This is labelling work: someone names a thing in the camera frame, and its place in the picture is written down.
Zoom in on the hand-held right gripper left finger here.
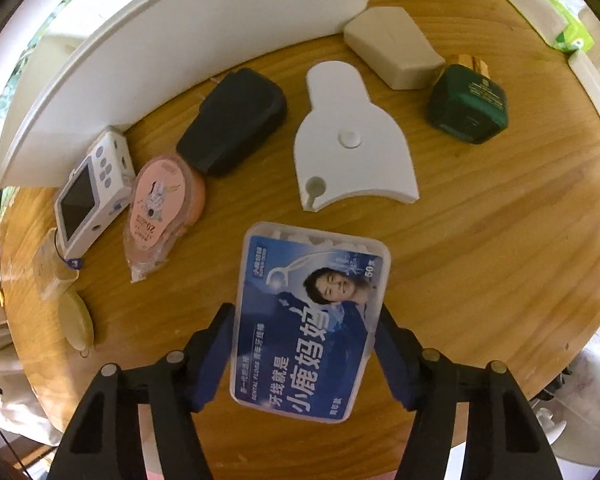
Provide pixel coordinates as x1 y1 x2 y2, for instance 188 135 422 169
47 302 237 480

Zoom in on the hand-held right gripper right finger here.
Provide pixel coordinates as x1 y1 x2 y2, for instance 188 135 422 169
375 305 563 480

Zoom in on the blue label floss box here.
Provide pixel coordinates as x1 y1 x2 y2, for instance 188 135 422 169
229 220 392 425

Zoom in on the clear sticker box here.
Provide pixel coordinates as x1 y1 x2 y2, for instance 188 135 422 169
33 227 81 301

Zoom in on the black charger plug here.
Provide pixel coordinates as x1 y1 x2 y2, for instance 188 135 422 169
175 67 289 179

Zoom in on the white plastic bin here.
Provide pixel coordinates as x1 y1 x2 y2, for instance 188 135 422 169
0 0 382 189

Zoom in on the gold round compact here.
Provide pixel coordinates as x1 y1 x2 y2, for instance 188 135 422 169
58 292 97 359

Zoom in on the pink correction tape packet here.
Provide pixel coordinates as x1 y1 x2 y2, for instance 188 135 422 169
123 155 207 284

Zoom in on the white lace cloth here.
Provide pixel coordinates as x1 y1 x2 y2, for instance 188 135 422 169
0 345 81 434

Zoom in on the white plastic holder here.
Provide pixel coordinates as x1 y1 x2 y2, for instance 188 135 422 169
292 60 421 211

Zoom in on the green perfume bottle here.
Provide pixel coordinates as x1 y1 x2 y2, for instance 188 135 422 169
426 53 511 145

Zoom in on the white rectangular box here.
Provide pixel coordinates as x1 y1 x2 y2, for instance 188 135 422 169
567 50 600 136

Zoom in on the green tissue pack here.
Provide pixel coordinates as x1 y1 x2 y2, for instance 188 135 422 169
502 0 596 54

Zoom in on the small white digital camera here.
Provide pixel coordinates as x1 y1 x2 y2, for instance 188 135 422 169
53 130 137 255

